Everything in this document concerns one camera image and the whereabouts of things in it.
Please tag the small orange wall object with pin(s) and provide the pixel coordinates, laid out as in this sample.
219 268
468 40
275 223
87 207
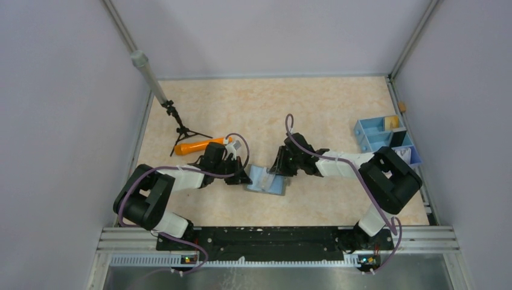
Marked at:
401 106

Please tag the black card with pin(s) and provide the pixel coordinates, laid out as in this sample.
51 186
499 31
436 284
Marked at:
397 137

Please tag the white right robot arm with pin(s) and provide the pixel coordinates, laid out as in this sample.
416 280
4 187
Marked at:
386 178

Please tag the black tripod microphone stand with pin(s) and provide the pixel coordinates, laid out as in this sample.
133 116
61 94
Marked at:
141 62

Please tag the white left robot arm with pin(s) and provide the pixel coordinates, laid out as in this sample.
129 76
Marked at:
144 198

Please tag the blue compartment organizer box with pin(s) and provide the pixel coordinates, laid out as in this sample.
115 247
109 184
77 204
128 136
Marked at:
370 137

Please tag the silver VIP card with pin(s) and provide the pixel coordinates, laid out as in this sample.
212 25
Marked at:
266 180

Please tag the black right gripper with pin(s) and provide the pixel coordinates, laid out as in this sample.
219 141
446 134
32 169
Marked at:
279 167

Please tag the orange toy microphone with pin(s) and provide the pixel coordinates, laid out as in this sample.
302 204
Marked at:
188 148

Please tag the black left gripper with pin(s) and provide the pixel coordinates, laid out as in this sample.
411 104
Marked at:
241 179

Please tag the gold card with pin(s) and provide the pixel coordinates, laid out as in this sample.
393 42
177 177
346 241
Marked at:
391 122

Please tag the grey leather card holder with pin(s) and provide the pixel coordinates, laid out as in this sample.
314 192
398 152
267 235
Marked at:
278 186

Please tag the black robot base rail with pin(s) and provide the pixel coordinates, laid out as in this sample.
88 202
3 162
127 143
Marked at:
278 244

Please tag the white slotted cable duct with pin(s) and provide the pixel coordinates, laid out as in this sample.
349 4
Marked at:
178 261

